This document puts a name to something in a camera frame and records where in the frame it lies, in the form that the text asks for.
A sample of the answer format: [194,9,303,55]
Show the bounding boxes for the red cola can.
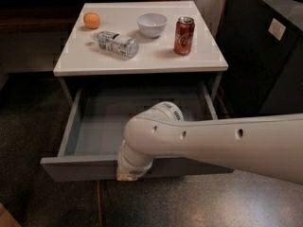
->
[174,16,195,56]

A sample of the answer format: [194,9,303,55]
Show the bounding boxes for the black counter cabinet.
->
[216,0,303,116]

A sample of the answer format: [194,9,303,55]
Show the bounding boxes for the orange fruit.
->
[83,12,100,29]

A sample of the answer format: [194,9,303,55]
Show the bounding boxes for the dark wooden bench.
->
[0,0,179,33]

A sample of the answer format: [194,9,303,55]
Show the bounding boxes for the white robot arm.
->
[116,101,303,183]

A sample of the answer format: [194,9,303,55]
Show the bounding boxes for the grey top drawer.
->
[40,80,235,183]

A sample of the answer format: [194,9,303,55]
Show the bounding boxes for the grey cabinet with white top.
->
[52,0,229,106]

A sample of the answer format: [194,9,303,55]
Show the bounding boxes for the clear plastic water bottle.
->
[94,31,139,58]

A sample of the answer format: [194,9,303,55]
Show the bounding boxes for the white wall outlet plate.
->
[268,19,286,41]

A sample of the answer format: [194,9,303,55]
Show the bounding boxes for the white bowl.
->
[136,13,168,38]

